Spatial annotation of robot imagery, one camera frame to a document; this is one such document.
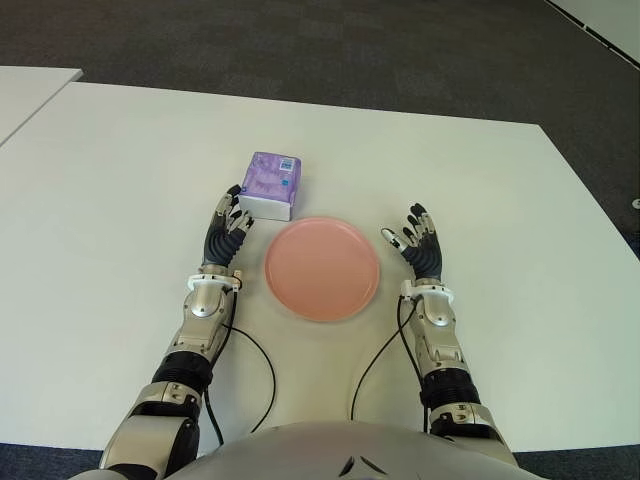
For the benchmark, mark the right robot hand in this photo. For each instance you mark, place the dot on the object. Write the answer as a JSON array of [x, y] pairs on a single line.
[[425, 252]]

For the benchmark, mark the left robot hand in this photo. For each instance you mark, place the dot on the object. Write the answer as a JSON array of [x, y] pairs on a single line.
[[220, 242]]

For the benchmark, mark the purple tissue paper pack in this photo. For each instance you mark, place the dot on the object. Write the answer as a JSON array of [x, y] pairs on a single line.
[[270, 176]]

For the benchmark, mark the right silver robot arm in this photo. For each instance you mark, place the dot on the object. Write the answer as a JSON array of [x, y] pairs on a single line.
[[437, 312]]

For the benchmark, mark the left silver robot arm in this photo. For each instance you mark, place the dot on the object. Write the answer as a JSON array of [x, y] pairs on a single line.
[[200, 302]]

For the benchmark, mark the pink round plate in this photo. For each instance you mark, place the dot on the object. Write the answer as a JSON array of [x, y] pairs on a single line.
[[322, 267]]

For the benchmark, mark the silver robot torso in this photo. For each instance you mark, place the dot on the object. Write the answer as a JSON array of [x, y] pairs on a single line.
[[350, 450]]

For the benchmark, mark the neighbouring white table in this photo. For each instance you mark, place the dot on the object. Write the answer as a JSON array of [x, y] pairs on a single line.
[[25, 95]]

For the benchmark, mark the white panel with black strip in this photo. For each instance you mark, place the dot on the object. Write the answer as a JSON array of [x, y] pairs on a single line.
[[615, 20]]

